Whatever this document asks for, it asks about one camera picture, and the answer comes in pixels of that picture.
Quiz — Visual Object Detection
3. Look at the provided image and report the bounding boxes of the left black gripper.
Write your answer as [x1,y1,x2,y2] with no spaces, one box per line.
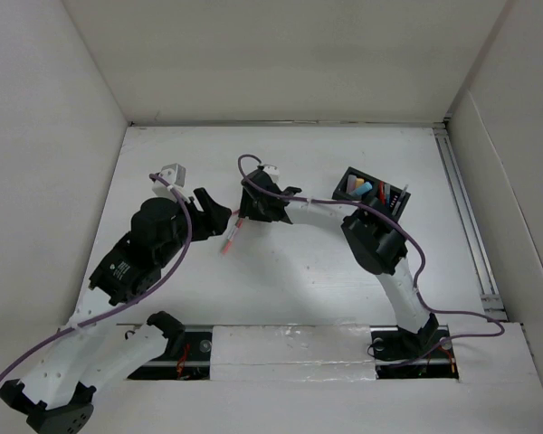
[156,188,230,266]

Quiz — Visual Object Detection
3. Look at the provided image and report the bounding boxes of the black two-compartment organizer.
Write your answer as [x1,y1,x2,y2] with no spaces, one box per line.
[332,167,411,222]

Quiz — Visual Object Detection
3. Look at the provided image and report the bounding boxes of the red gel pen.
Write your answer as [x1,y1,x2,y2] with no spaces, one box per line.
[378,182,387,205]

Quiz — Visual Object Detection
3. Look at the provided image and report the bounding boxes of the blue pen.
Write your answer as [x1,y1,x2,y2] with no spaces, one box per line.
[384,184,391,207]

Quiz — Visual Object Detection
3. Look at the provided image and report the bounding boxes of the clear dark-ink pen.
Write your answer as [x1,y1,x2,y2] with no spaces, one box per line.
[396,184,408,205]

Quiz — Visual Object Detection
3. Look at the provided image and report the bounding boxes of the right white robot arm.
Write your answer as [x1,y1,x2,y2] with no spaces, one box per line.
[240,165,438,358]

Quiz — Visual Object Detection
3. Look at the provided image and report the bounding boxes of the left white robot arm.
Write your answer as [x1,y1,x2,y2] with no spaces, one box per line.
[0,188,232,433]

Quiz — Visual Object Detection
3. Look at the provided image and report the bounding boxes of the pink red pen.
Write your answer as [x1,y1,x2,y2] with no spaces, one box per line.
[220,218,243,255]

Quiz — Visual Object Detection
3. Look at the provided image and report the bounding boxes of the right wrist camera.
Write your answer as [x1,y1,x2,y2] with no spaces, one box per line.
[262,165,280,184]

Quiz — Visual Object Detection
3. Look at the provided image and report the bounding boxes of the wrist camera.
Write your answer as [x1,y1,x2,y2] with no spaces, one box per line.
[262,165,280,184]
[151,164,188,200]

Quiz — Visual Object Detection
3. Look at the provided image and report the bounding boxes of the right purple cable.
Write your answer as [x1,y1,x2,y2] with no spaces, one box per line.
[237,155,508,367]

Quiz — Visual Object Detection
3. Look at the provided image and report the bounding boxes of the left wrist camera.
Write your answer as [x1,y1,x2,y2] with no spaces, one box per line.
[151,164,188,200]

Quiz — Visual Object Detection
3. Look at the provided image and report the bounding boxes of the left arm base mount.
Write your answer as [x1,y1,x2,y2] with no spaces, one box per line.
[128,326,213,381]

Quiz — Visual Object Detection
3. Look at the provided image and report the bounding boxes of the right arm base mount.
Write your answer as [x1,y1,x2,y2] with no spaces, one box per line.
[367,327,459,380]

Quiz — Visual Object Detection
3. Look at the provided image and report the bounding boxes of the aluminium rail right side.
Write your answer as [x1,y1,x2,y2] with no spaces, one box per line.
[433,124,509,322]

